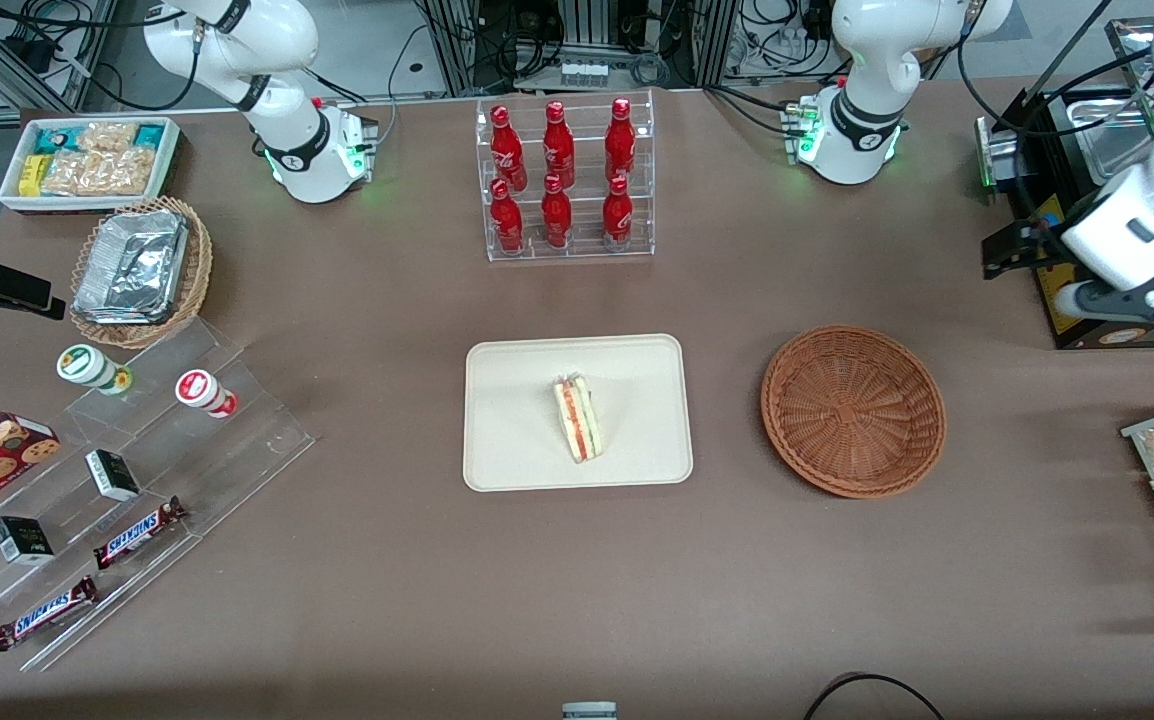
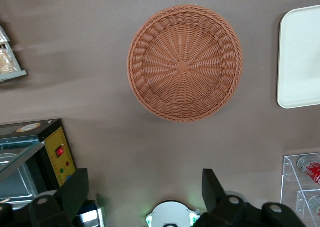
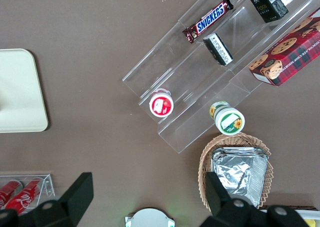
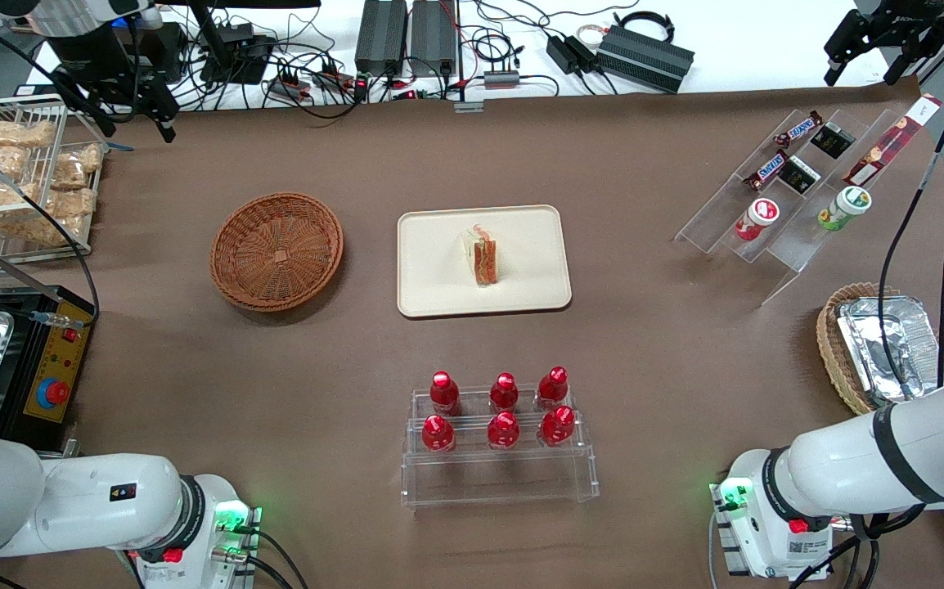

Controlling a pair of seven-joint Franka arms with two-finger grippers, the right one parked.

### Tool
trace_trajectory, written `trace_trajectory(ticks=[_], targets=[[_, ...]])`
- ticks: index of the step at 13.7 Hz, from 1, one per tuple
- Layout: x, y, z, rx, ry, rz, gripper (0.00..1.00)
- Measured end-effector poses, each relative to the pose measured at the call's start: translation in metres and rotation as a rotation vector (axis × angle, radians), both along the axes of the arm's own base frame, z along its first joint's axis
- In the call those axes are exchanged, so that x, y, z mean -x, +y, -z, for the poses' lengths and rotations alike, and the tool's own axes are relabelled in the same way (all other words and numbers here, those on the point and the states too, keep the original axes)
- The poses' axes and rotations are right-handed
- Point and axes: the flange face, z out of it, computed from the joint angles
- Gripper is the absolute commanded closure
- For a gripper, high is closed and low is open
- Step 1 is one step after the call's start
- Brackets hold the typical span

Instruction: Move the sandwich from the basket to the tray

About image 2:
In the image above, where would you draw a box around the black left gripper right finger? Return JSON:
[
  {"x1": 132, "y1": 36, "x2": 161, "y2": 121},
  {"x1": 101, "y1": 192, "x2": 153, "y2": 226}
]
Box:
[{"x1": 201, "y1": 168, "x2": 249, "y2": 227}]

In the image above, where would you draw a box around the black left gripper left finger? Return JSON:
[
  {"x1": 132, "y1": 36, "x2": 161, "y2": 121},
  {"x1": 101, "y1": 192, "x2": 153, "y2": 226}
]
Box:
[{"x1": 28, "y1": 167, "x2": 90, "y2": 227}]

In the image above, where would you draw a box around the round brown wicker basket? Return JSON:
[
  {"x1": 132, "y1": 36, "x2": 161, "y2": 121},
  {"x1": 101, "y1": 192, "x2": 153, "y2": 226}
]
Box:
[{"x1": 126, "y1": 4, "x2": 244, "y2": 123}]

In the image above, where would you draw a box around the grey metal snack tray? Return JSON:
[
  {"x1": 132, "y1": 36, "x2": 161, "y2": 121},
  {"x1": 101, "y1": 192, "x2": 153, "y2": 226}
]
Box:
[{"x1": 0, "y1": 21, "x2": 28, "y2": 83}]

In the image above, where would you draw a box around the beige rectangular tray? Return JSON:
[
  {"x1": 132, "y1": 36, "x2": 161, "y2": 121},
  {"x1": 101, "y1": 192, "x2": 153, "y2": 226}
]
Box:
[{"x1": 276, "y1": 4, "x2": 320, "y2": 110}]

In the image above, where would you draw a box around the silver metal control box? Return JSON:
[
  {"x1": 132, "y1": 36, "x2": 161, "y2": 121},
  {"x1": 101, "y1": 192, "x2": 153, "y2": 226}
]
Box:
[{"x1": 74, "y1": 191, "x2": 106, "y2": 227}]

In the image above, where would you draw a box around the black food warmer cabinet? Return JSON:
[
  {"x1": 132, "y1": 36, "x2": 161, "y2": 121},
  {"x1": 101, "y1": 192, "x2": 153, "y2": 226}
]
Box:
[{"x1": 0, "y1": 118, "x2": 77, "y2": 213}]

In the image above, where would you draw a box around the clear acrylic bottle rack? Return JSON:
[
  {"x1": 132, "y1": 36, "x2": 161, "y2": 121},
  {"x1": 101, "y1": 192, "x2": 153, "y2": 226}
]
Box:
[{"x1": 279, "y1": 152, "x2": 320, "y2": 221}]

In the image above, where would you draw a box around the red cola bottle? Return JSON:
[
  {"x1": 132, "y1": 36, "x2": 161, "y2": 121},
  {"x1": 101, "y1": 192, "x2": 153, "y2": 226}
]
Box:
[{"x1": 296, "y1": 156, "x2": 320, "y2": 186}]

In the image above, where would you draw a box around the clear bagged snack pack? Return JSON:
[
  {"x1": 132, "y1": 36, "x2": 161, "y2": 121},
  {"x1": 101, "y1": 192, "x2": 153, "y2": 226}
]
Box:
[{"x1": 0, "y1": 48, "x2": 21, "y2": 74}]

